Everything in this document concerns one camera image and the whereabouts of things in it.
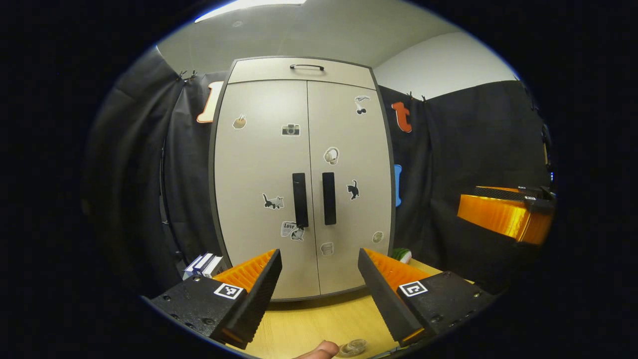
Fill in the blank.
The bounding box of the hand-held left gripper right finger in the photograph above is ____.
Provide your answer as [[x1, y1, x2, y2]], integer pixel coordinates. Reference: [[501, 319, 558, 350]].
[[358, 248, 494, 348]]

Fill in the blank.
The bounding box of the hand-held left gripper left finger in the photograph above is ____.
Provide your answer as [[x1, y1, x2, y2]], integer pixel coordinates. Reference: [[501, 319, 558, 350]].
[[150, 249, 283, 350]]

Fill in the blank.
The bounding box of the clear bottle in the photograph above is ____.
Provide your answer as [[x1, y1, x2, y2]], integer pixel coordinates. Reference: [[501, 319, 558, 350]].
[[335, 339, 369, 359]]

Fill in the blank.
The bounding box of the white cabinet door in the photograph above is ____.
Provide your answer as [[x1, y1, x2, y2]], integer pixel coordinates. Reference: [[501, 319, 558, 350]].
[[213, 80, 320, 301], [307, 81, 394, 296]]

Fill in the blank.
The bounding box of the white grey cabinet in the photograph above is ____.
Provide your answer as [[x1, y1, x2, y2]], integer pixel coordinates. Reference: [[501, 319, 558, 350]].
[[208, 56, 397, 302]]

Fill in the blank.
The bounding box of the white cabinet drawer front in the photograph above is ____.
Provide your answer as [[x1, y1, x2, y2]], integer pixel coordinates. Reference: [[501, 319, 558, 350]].
[[227, 57, 377, 90]]

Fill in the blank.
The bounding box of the black backdrop cloth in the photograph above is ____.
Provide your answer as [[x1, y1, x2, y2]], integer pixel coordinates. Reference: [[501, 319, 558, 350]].
[[82, 47, 556, 300]]

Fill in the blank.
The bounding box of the thin black pole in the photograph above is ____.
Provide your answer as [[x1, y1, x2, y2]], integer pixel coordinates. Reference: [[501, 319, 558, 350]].
[[159, 132, 182, 260]]

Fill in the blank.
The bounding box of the black left door handle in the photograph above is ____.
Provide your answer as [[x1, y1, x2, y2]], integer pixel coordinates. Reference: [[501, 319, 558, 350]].
[[292, 173, 310, 228]]

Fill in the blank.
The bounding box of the black door handle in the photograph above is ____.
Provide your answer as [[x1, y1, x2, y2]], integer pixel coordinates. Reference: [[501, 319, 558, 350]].
[[292, 173, 310, 228], [321, 172, 337, 226]]

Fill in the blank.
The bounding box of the black right door handle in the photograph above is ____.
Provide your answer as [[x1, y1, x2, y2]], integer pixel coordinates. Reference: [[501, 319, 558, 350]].
[[321, 172, 337, 226]]

